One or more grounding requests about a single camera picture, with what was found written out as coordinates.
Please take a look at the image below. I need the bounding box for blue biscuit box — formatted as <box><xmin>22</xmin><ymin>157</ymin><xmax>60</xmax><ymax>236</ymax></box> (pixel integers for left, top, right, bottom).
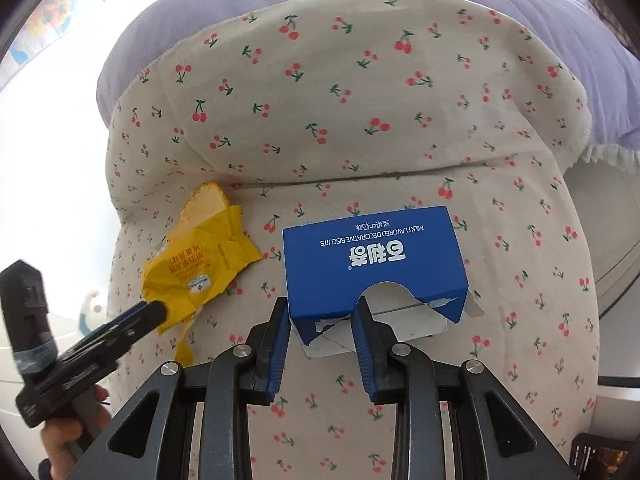
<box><xmin>283</xmin><ymin>206</ymin><xmax>484</xmax><ymax>359</ymax></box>

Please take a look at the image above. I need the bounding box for yellow snack wrapper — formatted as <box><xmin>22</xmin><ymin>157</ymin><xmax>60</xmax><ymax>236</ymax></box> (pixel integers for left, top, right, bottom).
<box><xmin>142</xmin><ymin>205</ymin><xmax>262</xmax><ymax>366</ymax></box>

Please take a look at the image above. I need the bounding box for white cartoon trash bin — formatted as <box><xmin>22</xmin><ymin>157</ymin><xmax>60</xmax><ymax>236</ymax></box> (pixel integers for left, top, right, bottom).
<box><xmin>78</xmin><ymin>292</ymin><xmax>107</xmax><ymax>337</ymax></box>

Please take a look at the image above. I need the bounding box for person's left hand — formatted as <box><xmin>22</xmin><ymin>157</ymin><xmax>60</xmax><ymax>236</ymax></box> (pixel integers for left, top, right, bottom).
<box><xmin>38</xmin><ymin>385</ymin><xmax>112</xmax><ymax>480</ymax></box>

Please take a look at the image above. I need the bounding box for round yellow cracker piece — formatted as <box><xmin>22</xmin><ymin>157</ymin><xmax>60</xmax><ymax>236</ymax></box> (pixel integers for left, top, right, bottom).
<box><xmin>167</xmin><ymin>182</ymin><xmax>230</xmax><ymax>242</ymax></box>

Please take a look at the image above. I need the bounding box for cherry print bed sheet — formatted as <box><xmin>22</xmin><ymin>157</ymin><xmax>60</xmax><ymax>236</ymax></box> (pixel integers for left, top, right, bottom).
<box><xmin>99</xmin><ymin>0</ymin><xmax>599</xmax><ymax>456</ymax></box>

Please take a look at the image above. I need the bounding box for smartphone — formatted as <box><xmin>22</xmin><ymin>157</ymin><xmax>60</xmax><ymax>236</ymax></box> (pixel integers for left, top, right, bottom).
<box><xmin>568</xmin><ymin>432</ymin><xmax>632</xmax><ymax>480</ymax></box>

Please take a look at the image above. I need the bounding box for purple quilt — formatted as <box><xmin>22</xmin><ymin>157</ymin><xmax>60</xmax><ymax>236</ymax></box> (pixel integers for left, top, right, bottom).
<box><xmin>96</xmin><ymin>0</ymin><xmax>639</xmax><ymax>151</ymax></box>

